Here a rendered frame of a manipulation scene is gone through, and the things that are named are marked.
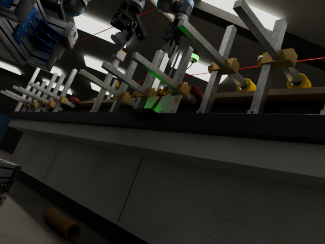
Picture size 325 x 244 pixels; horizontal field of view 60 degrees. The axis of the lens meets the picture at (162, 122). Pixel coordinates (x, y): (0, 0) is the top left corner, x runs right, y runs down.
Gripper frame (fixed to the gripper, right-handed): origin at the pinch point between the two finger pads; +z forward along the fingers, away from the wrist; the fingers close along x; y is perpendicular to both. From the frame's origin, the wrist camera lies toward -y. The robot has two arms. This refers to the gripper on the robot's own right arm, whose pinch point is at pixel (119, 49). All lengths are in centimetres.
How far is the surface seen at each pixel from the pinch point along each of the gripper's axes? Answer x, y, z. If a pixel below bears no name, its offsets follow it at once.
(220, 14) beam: -169, -203, -235
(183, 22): 26.2, -6.5, -11.7
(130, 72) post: -52, -37, -18
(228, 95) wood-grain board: 20, -52, -5
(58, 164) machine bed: -146, -58, 53
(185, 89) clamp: 5.0, -37.3, -1.4
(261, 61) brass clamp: 44, -35, -10
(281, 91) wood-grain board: 46, -52, -6
